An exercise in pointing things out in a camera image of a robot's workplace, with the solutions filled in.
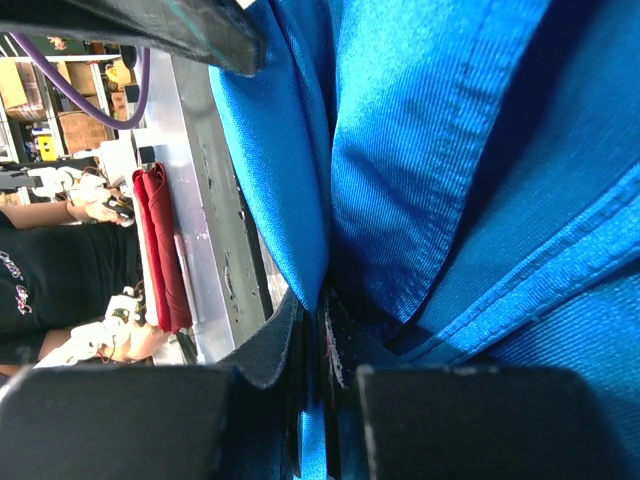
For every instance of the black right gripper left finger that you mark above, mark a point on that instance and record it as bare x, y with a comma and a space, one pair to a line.
235, 419

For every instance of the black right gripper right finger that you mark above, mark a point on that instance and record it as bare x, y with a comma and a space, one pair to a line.
385, 419

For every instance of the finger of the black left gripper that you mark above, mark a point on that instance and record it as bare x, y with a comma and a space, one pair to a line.
218, 33

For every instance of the blue satin napkin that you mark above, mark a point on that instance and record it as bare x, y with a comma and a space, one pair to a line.
465, 173

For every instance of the white teleoperation controller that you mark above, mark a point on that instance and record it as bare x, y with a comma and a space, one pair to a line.
88, 341

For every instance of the person in black shirt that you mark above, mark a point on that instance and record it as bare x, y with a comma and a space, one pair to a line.
61, 263

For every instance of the dark red folded cloth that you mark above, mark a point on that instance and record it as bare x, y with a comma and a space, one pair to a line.
153, 196

